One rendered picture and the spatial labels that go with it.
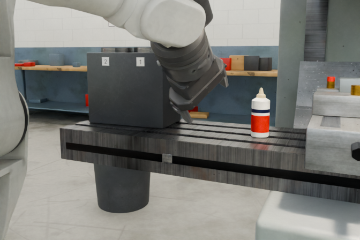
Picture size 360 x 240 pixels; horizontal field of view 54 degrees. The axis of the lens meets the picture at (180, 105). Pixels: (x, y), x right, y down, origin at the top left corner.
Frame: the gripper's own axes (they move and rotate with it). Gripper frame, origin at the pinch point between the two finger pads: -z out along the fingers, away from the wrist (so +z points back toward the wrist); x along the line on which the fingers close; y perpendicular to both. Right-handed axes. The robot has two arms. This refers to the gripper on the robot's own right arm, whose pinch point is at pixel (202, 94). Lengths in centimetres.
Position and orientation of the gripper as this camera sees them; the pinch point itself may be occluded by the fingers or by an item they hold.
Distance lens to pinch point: 69.0
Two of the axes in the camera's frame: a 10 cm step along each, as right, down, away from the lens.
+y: -6.6, -5.2, 5.5
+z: -2.9, -5.0, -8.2
